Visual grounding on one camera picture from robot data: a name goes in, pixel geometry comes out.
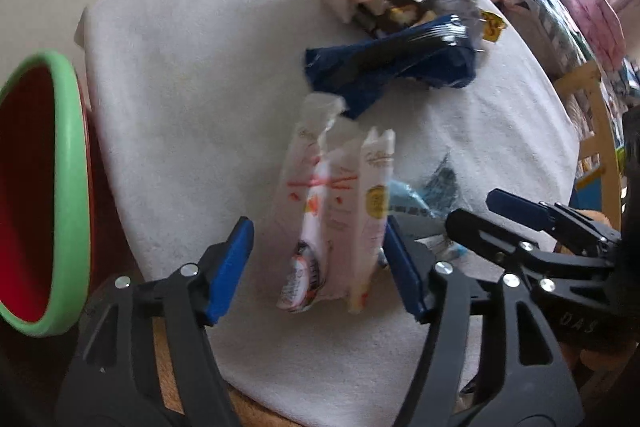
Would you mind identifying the white towel table cover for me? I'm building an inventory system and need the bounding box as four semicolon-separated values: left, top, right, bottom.
77;0;579;426

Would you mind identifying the red bin with green rim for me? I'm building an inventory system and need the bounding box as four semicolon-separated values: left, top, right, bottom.
1;50;93;337

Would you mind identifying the brown gold snack wrapper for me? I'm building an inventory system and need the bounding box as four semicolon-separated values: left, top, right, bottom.
352;0;437;39

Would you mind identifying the pink white torn wrapper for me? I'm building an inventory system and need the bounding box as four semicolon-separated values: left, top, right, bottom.
270;92;396;313

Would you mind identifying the wooden chair frame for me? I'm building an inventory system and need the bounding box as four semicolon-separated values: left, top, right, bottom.
553;61;622;231

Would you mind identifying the yellow candy wrapper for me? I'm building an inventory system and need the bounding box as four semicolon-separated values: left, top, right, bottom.
480;10;508;42

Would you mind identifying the blue snack wrapper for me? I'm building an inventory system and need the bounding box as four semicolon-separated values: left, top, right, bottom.
305;14;477;120

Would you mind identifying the light blue plastic wrapper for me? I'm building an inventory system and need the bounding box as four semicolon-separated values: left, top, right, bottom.
388;155;466;261

